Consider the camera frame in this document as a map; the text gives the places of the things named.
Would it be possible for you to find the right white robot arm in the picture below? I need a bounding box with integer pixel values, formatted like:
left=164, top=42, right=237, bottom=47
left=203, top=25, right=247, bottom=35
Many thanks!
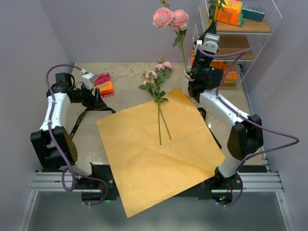
left=188, top=21, right=264, bottom=189

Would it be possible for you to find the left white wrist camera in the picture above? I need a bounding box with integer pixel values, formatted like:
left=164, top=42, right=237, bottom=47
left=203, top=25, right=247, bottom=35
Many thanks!
left=82, top=73, right=98, bottom=90

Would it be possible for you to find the orange green carton box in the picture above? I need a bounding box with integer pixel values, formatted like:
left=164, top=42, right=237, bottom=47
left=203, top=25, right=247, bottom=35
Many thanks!
left=208, top=0, right=244, bottom=27

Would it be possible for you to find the white wire shelf rack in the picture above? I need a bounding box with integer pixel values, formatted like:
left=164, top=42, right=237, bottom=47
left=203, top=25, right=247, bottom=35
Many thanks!
left=187, top=0, right=282, bottom=90

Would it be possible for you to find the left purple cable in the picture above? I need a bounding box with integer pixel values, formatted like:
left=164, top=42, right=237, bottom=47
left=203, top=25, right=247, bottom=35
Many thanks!
left=45, top=64, right=108, bottom=206

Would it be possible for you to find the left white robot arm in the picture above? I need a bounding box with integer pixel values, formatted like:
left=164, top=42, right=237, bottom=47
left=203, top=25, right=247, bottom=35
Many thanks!
left=30, top=72, right=113, bottom=189

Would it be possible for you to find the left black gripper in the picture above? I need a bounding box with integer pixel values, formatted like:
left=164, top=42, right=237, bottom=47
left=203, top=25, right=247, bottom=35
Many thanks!
left=72, top=83, right=107, bottom=110

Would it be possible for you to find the orange box bottom shelf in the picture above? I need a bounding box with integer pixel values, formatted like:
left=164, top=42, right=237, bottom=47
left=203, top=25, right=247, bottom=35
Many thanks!
left=190, top=54, right=225, bottom=69

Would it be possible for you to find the artificial rose bouquet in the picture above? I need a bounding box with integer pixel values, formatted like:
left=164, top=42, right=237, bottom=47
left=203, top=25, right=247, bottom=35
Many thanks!
left=138, top=0, right=228, bottom=146

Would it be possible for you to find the aluminium rail frame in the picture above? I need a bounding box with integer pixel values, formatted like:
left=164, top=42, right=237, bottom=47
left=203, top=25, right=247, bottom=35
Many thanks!
left=19, top=154, right=295, bottom=231

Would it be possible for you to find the yellow orange packet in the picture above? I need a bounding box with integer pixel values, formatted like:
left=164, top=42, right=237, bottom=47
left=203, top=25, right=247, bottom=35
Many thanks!
left=222, top=63, right=238, bottom=83

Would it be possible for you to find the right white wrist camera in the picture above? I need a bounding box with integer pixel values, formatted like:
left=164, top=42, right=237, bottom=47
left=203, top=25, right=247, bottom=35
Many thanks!
left=196, top=33, right=220, bottom=54

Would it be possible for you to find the white faceted ceramic vase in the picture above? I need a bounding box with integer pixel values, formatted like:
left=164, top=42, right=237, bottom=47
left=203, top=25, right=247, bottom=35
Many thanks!
left=180, top=67, right=193, bottom=97

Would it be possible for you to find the pink orange candy box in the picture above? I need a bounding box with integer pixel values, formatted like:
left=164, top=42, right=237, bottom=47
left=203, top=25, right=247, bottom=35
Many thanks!
left=94, top=73, right=114, bottom=98

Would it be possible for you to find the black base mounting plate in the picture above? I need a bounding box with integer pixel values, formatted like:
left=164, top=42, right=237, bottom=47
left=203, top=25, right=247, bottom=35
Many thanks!
left=76, top=165, right=243, bottom=205

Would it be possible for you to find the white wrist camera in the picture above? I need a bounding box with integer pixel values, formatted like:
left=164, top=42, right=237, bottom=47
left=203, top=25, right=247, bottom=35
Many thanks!
left=196, top=33, right=220, bottom=54
left=82, top=73, right=98, bottom=90

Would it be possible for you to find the orange paper flower wrap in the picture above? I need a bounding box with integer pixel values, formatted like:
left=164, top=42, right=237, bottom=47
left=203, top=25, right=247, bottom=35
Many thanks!
left=97, top=89, right=225, bottom=217

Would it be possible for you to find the black ribbon with gold text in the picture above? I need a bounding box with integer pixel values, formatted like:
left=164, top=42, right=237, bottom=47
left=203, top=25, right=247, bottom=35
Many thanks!
left=69, top=107, right=222, bottom=149

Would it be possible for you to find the teal box on shelf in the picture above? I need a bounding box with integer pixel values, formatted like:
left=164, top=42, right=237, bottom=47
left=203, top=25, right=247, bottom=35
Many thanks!
left=242, top=4, right=266, bottom=22

